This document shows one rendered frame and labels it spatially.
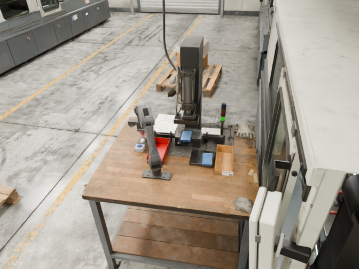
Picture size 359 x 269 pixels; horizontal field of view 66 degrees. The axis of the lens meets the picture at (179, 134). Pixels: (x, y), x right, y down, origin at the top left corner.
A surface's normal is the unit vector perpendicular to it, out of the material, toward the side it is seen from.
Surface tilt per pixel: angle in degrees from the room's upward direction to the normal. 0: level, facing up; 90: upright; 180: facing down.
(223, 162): 0
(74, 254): 0
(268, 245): 90
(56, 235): 0
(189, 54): 90
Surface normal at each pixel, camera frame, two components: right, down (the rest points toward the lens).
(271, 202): -0.13, -0.84
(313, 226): -0.23, 0.56
